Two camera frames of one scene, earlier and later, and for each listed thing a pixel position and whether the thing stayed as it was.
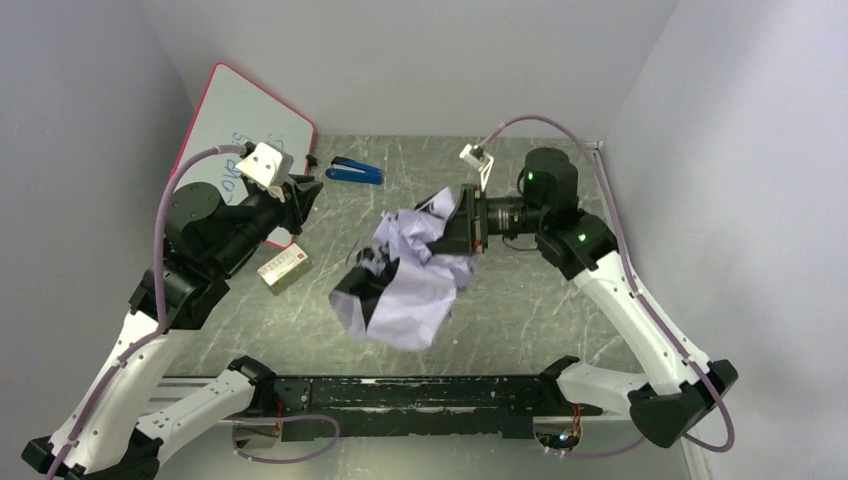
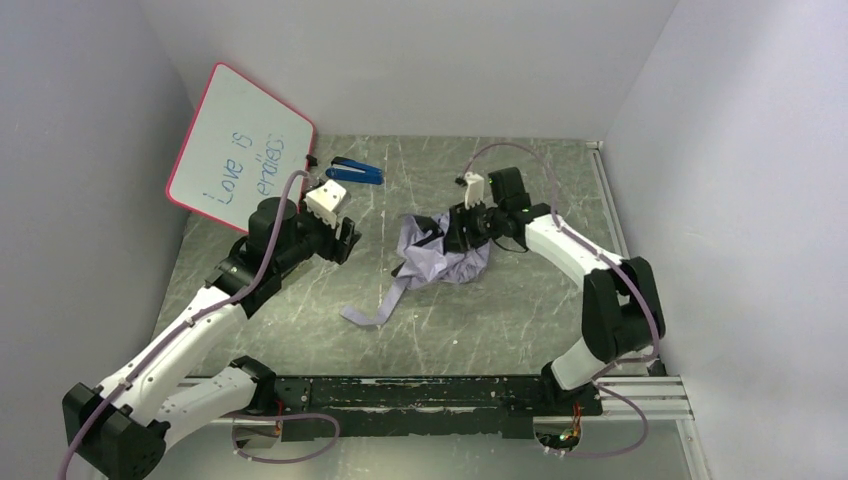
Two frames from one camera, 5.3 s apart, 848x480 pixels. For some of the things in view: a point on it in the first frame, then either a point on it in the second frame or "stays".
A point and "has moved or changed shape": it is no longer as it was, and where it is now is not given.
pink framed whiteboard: (233, 112) stays
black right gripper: (471, 219) stays
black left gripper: (289, 206) -> (333, 239)
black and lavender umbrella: (401, 287) has moved or changed shape
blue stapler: (345, 169) stays
